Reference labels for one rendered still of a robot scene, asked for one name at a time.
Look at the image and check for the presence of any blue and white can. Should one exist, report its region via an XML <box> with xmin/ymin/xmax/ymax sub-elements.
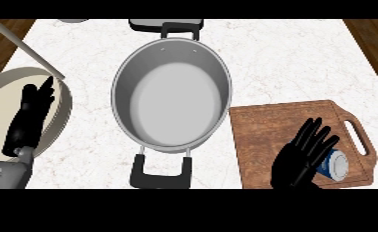
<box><xmin>315</xmin><ymin>148</ymin><xmax>352</xmax><ymax>182</ymax></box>

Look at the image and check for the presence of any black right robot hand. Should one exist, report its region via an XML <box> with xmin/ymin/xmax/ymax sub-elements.
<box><xmin>271</xmin><ymin>117</ymin><xmax>341</xmax><ymax>190</ymax></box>

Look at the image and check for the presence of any brown wooden cutting board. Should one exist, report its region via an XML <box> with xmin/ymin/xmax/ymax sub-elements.
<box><xmin>228</xmin><ymin>99</ymin><xmax>378</xmax><ymax>190</ymax></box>

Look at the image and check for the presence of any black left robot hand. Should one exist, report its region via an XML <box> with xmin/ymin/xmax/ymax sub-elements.
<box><xmin>0</xmin><ymin>75</ymin><xmax>56</xmax><ymax>158</ymax></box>

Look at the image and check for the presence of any grey and black appliance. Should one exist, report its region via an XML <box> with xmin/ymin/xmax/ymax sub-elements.
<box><xmin>127</xmin><ymin>19</ymin><xmax>204</xmax><ymax>33</ymax></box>

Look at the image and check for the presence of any grey steel pot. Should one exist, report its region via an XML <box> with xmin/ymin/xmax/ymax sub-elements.
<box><xmin>110</xmin><ymin>21</ymin><xmax>234</xmax><ymax>190</ymax></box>

